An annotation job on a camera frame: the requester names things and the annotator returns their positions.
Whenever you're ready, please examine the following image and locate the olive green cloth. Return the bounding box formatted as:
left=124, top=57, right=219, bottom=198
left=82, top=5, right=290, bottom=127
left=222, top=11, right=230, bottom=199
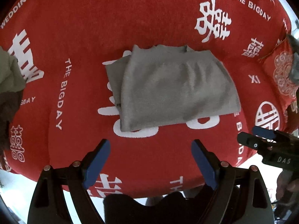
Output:
left=0, top=46, right=26, bottom=94

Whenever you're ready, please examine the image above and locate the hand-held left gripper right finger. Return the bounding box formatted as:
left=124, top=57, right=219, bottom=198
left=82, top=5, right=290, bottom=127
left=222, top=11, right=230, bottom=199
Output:
left=191, top=139, right=274, bottom=224

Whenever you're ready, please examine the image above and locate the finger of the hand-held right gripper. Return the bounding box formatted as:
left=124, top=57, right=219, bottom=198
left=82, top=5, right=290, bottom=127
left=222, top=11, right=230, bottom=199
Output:
left=252, top=125, right=282, bottom=141
left=237, top=132, right=276, bottom=150

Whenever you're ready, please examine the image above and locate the grey cloth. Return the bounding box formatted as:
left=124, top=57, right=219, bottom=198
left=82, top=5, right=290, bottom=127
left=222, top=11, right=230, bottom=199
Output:
left=286, top=35, right=299, bottom=87

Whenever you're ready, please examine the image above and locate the red printed blanket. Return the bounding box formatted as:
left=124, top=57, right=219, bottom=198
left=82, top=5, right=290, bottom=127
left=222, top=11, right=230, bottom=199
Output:
left=0, top=0, right=293, bottom=199

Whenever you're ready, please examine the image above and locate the dark brown cloth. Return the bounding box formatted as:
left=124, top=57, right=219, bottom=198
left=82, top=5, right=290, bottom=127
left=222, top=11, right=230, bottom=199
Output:
left=0, top=91, right=24, bottom=153

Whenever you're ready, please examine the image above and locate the red patterned pillow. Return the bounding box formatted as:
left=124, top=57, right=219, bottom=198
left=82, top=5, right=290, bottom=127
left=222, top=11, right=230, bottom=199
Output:
left=258, top=36, right=299, bottom=132

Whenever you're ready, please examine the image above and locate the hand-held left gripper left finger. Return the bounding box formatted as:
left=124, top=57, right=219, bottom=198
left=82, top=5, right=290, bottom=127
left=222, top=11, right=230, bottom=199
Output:
left=27, top=139, right=111, bottom=224

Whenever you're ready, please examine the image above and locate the grey knit sweater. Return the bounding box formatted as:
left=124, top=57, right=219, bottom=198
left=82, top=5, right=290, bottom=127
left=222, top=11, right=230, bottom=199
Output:
left=105, top=44, right=241, bottom=132

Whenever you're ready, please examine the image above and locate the person's right hand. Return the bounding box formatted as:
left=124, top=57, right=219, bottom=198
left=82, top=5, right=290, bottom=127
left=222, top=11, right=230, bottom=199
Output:
left=275, top=168, right=299, bottom=202

